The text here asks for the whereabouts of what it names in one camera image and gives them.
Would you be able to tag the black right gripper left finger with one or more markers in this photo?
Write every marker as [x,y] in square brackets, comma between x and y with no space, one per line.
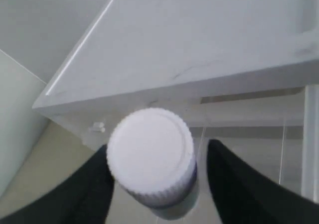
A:
[83,198]

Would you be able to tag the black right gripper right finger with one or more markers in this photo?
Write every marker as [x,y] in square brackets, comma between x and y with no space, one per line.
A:
[242,195]

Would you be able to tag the clear drawer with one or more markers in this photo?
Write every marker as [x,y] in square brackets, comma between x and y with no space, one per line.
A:
[273,150]
[94,127]

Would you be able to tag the white bottle blue label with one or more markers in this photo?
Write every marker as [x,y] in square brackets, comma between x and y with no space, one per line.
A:
[151,155]

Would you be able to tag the white plastic drawer cabinet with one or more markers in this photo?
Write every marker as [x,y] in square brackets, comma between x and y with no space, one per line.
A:
[214,63]

